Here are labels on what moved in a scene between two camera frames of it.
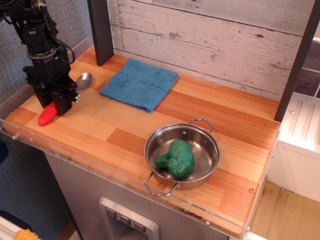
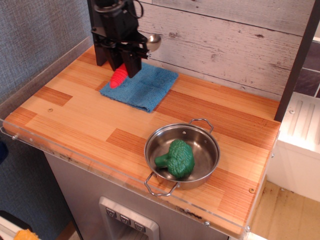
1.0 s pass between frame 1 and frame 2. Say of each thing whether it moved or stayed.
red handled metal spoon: moved
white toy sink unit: stayed
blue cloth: stayed
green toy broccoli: stayed
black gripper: moved
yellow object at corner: stayed
